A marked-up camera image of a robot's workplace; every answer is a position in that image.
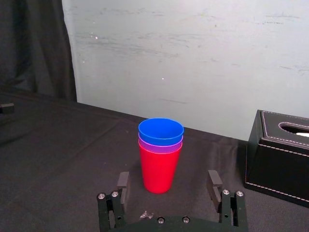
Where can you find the black table cloth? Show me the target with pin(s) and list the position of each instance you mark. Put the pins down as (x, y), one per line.
(60, 157)

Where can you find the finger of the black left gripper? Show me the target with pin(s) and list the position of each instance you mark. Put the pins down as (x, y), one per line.
(6, 109)

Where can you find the purple plastic cup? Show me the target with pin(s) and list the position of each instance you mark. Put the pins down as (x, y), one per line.
(159, 148)

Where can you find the dark grey curtain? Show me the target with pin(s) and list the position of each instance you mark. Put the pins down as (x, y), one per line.
(31, 46)

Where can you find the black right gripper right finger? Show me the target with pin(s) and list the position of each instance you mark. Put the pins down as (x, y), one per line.
(228, 205)

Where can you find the white tissue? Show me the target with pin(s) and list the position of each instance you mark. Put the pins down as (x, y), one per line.
(303, 134)

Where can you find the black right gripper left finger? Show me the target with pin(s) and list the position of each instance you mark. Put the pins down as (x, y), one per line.
(120, 198)

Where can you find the black leather tissue box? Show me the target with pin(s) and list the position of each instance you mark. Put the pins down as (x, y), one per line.
(277, 154)

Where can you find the blue plastic cup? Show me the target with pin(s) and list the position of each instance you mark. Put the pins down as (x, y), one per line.
(161, 131)

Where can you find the red plastic cup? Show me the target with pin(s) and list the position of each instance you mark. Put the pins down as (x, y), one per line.
(158, 171)

